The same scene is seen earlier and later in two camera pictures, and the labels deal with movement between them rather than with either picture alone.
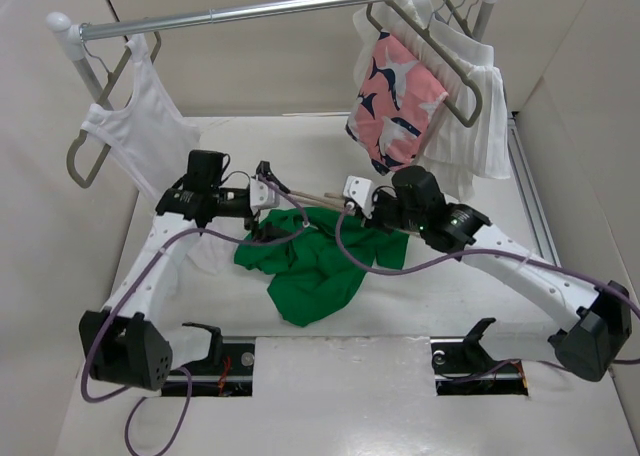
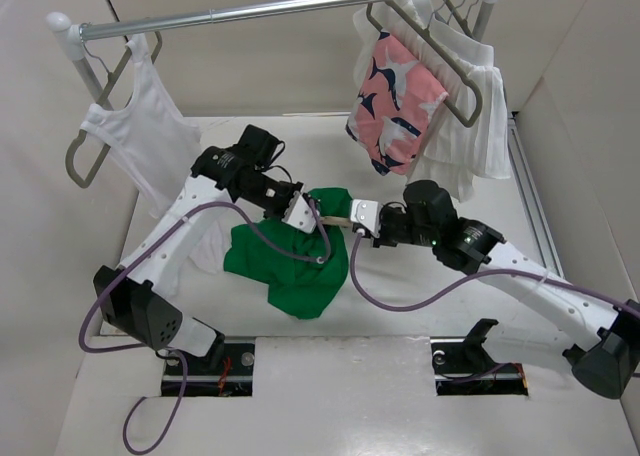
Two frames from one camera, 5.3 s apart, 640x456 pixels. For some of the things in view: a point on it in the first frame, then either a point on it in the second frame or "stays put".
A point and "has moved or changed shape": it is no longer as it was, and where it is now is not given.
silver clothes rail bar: x=107 y=29 stays put
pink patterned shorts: x=393 y=108 stays put
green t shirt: x=310 y=281 has moved or changed shape
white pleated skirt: x=464 y=132 stays put
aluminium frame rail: x=531 y=193 stays put
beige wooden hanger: x=338 y=201 to x=336 y=220
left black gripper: x=265 y=232 to x=292 y=188
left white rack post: x=70 y=36 stays put
